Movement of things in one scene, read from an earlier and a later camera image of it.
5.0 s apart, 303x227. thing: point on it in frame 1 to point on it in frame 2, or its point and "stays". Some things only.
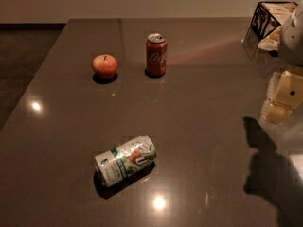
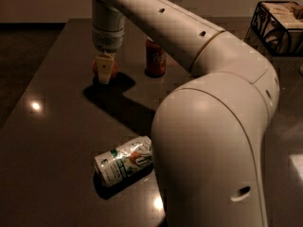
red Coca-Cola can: x=156 y=54 stays
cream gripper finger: x=275 y=113 to x=104 y=66
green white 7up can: x=113 y=166 stays
